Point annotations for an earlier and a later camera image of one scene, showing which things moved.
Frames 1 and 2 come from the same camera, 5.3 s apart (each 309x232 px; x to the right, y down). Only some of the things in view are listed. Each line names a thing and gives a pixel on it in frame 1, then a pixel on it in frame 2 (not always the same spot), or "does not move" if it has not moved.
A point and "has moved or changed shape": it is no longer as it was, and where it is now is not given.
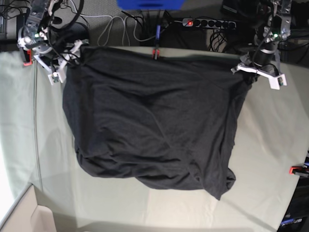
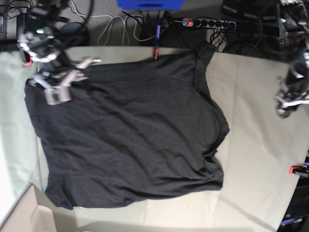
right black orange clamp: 303,170 does not move
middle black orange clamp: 155,54 does not move
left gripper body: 58,67 -> 57,87
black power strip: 210,23 does not move
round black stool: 72,32 does not move
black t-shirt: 170,122 has moved or changed shape
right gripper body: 276,79 -> 288,100
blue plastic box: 151,5 does not move
